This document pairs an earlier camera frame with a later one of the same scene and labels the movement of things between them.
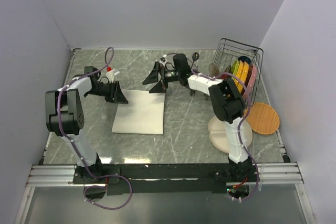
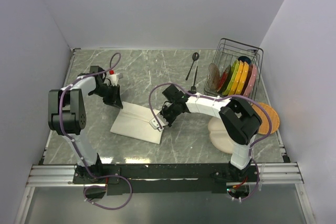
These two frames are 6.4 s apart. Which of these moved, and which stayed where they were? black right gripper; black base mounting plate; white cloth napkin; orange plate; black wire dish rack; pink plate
Moved: white cloth napkin; black right gripper
Stayed: black wire dish rack; orange plate; black base mounting plate; pink plate
